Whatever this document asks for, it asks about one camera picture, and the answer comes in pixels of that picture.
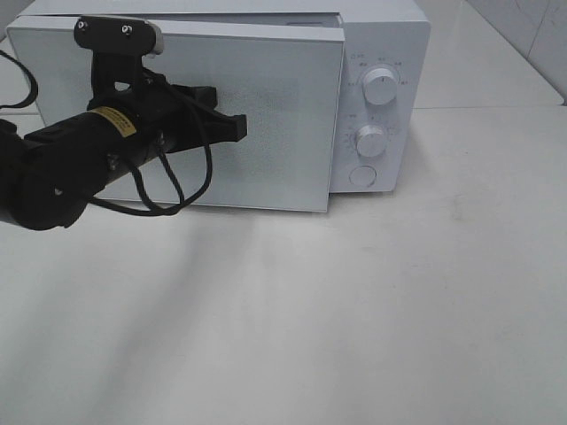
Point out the white microwave oven body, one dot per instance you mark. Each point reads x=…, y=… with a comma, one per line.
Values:
x=395, y=33

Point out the white microwave knob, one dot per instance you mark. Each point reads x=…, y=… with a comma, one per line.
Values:
x=380, y=84
x=370, y=141

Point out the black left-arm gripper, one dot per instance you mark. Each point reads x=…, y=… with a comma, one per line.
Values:
x=120, y=81

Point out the white microwave door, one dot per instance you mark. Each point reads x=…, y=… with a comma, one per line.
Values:
x=284, y=78

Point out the round white door-release button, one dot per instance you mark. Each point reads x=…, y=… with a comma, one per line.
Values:
x=363, y=176

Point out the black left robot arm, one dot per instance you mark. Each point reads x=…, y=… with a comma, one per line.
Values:
x=49, y=176

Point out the left black silver wrist camera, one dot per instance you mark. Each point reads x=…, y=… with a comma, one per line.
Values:
x=118, y=35

